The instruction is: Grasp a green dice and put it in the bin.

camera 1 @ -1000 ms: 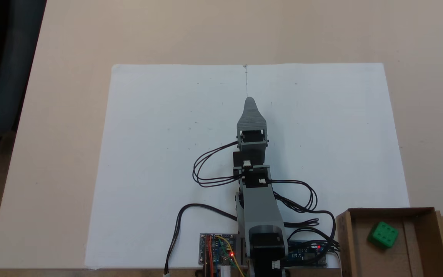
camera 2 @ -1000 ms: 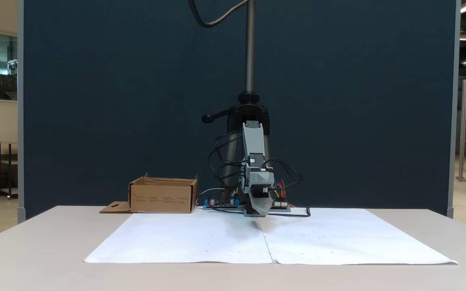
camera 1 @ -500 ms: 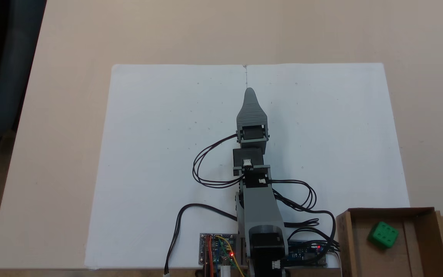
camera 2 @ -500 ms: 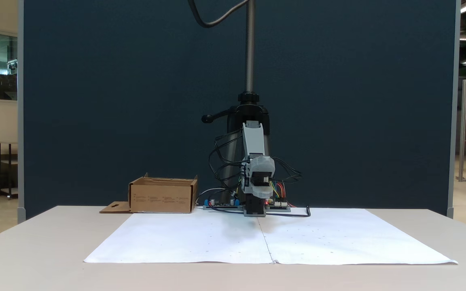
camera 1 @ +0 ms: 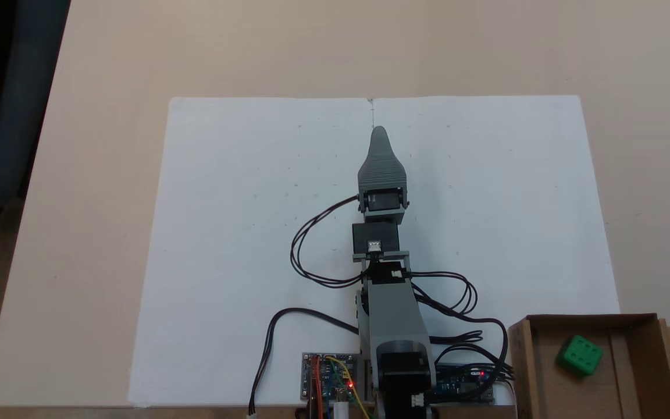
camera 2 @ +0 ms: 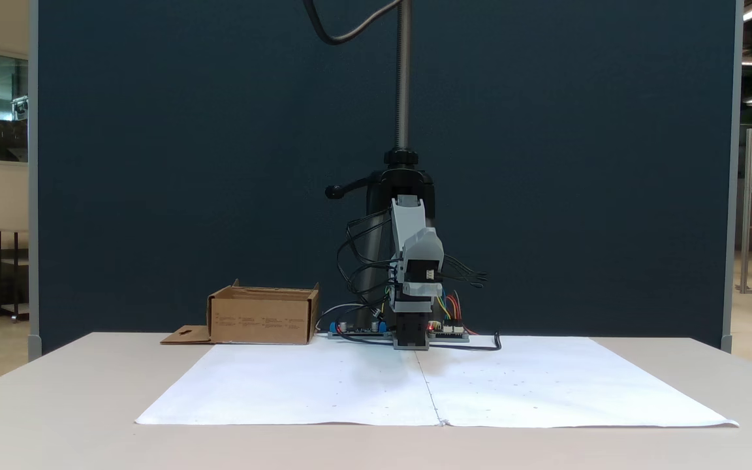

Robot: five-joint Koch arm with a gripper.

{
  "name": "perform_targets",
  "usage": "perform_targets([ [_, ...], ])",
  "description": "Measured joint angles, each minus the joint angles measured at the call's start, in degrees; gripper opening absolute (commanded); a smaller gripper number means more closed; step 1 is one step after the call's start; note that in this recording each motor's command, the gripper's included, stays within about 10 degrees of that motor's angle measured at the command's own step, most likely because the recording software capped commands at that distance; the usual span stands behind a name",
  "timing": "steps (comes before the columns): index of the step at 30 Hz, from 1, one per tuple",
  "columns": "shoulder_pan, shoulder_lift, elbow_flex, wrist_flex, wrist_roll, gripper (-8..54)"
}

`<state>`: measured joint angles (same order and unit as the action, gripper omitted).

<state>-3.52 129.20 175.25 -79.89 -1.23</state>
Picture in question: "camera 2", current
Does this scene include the circuit board with jumper wires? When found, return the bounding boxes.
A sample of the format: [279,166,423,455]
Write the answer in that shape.
[428,321,470,343]

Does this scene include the black shelf cart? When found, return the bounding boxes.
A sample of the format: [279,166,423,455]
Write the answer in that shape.
[0,228,29,322]

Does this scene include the dark blue partition panel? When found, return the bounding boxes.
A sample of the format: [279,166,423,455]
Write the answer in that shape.
[29,0,743,356]

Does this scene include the camera stand with black clamp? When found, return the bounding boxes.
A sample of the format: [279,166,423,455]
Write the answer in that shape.
[325,0,436,327]

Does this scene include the blue power circuit board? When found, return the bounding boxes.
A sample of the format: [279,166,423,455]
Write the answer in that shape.
[328,320,394,341]

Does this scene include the black camera cable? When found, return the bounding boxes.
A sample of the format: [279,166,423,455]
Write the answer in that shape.
[303,0,404,46]

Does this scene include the brown cardboard box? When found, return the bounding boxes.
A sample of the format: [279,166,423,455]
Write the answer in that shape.
[161,279,320,345]

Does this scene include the black forearm wire loop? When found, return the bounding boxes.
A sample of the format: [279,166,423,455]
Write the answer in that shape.
[337,212,396,321]

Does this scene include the thick black cable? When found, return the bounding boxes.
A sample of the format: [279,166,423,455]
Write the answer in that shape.
[430,332,503,353]

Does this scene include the grey power cable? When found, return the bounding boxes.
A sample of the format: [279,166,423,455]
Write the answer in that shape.
[315,303,370,334]

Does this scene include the black wrist wire loop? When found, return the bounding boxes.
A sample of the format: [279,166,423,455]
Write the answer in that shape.
[441,255,490,290]

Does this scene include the wall window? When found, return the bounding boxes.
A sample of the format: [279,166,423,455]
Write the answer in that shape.
[0,47,29,169]

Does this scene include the white paper sheet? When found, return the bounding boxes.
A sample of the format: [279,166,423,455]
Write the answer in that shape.
[136,344,442,426]
[415,336,740,429]

